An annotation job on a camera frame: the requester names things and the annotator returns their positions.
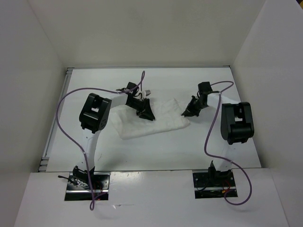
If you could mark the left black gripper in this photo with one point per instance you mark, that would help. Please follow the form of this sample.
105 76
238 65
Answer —
145 111

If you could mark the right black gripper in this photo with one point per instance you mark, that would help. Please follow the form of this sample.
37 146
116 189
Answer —
190 111

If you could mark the white fabric skirt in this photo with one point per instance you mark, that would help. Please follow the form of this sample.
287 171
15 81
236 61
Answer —
130 126

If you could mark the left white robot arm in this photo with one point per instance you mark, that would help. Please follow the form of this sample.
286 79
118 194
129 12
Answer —
93 119

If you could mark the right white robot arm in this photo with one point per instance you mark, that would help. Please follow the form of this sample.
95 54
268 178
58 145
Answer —
236 119

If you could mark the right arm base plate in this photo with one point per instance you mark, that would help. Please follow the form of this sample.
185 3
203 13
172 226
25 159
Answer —
206 188

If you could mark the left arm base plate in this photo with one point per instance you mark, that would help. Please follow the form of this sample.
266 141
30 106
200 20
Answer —
79 191

